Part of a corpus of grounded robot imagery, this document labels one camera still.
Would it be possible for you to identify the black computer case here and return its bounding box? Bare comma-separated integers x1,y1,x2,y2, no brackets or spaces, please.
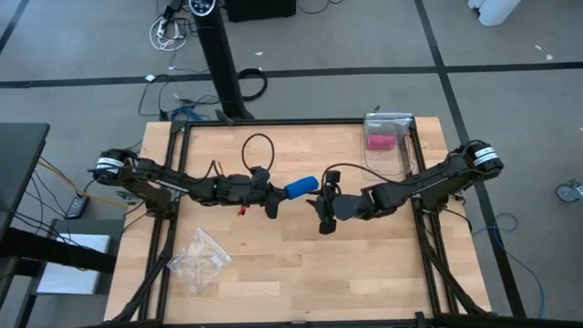
225,0,297,23

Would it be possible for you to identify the white plastic container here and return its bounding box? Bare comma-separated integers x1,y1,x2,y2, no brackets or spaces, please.
467,0,523,27

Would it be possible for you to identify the black coiled cable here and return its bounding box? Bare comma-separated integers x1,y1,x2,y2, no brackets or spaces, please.
237,67,269,102

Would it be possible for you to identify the black aluminium table frame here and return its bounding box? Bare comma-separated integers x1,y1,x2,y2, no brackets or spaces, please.
107,117,496,328

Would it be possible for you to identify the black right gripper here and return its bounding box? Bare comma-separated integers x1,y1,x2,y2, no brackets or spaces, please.
305,170,377,236

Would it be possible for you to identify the short blue cable bundle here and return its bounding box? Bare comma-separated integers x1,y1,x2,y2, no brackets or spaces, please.
170,107,201,122

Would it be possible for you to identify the white panel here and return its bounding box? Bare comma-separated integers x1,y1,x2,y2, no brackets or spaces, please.
36,234,113,295

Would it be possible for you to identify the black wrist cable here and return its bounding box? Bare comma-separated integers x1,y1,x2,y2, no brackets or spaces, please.
321,162,393,186
240,132,276,177

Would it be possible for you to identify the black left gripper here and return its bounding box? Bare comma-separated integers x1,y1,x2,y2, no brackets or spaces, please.
222,166,291,220

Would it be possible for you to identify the clear plastic container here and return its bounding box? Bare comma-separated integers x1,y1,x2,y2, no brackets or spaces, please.
362,112,416,181

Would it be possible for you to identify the blue elastic bandage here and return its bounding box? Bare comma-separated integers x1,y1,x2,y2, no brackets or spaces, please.
283,175,320,200

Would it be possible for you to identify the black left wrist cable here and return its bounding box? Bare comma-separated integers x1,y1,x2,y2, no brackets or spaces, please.
240,132,276,177

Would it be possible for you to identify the grey caster wheel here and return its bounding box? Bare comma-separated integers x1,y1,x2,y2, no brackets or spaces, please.
555,179,583,204

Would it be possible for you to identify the clear plastic bag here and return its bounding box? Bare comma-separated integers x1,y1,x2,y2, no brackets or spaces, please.
166,227,233,295

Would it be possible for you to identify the pink bandage roll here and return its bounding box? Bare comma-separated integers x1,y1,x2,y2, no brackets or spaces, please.
366,133,397,151

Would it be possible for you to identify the white power strip with cables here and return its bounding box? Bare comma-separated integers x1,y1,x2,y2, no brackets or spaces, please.
148,15,188,52

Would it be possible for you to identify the black power adapter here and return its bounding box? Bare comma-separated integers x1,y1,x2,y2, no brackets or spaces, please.
66,195,90,220

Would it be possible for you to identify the long thin floor cable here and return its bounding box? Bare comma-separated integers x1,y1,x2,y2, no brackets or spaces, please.
471,212,546,318

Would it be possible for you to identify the black desk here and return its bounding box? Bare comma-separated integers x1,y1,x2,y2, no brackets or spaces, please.
0,121,118,328

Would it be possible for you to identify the yellow floor cable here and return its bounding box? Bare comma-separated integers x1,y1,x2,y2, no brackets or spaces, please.
38,159,128,210

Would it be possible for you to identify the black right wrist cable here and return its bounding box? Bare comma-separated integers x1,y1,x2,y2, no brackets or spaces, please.
321,162,393,186

